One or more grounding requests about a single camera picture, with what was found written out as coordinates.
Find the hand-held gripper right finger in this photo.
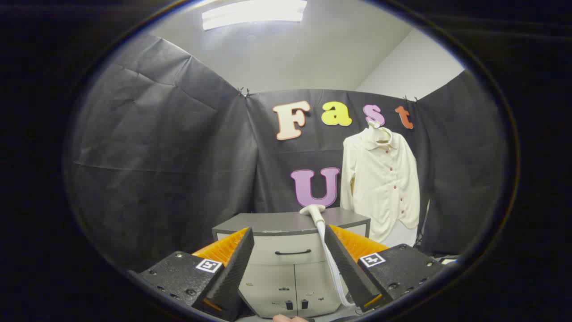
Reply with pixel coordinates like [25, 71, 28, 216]
[324, 225, 448, 313]

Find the black backdrop cloth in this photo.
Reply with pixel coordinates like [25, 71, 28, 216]
[71, 34, 508, 272]

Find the grey cabinet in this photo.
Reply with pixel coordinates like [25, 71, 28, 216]
[212, 207, 371, 319]

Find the white clothes hanger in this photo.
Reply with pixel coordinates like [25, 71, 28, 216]
[366, 121, 392, 144]

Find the ceiling light panel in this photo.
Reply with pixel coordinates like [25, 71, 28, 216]
[202, 0, 308, 31]

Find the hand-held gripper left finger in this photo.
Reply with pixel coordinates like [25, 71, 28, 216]
[129, 227, 255, 322]

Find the cream button-up shirt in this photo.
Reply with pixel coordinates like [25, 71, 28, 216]
[340, 127, 421, 243]

